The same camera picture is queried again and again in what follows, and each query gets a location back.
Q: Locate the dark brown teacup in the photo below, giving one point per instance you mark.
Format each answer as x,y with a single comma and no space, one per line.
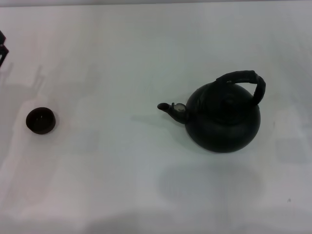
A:
41,120

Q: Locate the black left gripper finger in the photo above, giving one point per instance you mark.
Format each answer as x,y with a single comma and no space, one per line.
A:
2,37
3,54

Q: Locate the black round teapot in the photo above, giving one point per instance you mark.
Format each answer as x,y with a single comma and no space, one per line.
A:
221,126

